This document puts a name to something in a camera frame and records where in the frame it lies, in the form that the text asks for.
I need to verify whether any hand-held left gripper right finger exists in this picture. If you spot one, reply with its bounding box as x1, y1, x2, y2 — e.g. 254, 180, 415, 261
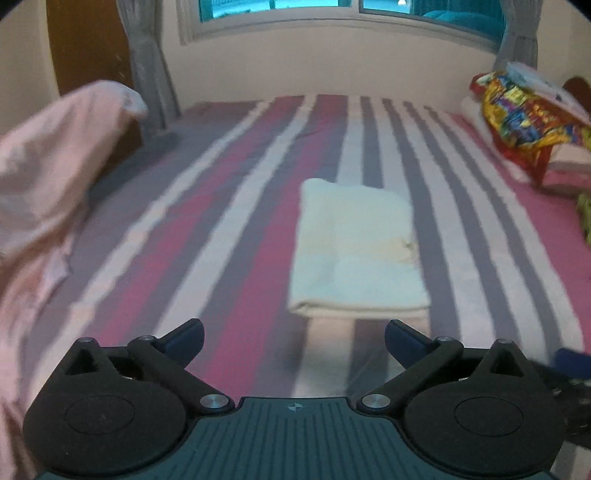
359, 318, 530, 415

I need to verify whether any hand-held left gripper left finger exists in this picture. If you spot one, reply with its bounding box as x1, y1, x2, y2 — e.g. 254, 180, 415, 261
64, 318, 235, 415

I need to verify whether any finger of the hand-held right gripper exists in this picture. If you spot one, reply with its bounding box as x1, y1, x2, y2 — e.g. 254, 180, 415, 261
529, 347, 591, 400

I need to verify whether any white knit sweater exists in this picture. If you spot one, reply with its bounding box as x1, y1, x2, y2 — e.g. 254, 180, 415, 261
286, 176, 433, 320

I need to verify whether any pink grey striped bedsheet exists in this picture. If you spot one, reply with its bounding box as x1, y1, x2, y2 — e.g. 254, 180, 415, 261
13, 93, 591, 418

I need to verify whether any green garment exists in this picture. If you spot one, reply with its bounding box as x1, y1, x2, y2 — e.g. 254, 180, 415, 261
574, 191, 591, 246

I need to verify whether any pale pink cloth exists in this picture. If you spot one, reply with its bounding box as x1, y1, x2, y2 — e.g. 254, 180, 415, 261
0, 80, 149, 480

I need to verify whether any colourful printed cloth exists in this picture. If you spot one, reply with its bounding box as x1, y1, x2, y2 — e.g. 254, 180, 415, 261
469, 71, 591, 186

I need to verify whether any wooden headboard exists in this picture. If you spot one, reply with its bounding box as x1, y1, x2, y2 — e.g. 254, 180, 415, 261
562, 75, 591, 103

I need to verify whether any folded white blue cloth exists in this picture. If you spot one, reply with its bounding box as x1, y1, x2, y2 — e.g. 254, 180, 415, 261
505, 61, 591, 124

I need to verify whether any grey curtain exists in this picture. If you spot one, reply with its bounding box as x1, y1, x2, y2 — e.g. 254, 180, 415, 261
115, 0, 182, 140
495, 0, 539, 71

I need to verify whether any wooden wardrobe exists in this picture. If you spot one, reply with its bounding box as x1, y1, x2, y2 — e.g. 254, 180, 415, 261
46, 0, 145, 158

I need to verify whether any window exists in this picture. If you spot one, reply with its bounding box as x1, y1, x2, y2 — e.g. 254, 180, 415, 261
177, 0, 507, 55

